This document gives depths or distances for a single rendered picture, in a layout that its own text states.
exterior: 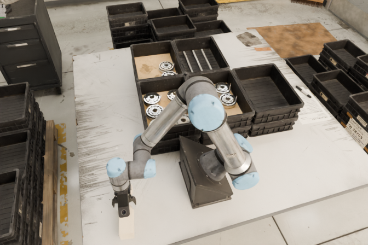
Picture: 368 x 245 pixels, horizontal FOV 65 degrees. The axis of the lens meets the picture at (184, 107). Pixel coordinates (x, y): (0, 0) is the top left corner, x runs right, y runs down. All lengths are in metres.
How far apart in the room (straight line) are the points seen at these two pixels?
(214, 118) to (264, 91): 0.98
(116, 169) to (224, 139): 0.43
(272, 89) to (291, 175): 0.57
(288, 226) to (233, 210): 0.90
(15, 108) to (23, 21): 0.72
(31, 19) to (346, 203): 2.87
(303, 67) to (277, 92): 1.31
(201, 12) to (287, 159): 2.08
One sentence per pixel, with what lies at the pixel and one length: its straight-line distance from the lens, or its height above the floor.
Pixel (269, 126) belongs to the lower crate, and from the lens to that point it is 1.78.
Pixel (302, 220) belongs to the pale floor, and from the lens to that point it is 2.42.
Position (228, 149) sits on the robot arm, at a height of 1.17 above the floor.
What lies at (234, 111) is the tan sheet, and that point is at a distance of 1.74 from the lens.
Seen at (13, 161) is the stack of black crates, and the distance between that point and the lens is 2.31.
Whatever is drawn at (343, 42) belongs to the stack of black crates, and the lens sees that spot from 3.42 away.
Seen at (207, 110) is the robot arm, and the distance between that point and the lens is 0.94.
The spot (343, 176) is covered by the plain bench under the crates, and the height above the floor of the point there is 0.70.
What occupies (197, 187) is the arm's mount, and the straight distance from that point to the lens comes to 1.32.
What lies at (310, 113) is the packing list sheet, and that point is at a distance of 2.06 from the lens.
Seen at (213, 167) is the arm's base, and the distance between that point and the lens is 1.39.
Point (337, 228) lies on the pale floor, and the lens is 2.49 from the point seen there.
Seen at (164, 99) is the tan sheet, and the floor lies 0.83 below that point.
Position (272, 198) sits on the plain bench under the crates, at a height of 0.70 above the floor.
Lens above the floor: 2.06
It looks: 45 degrees down
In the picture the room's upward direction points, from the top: 2 degrees clockwise
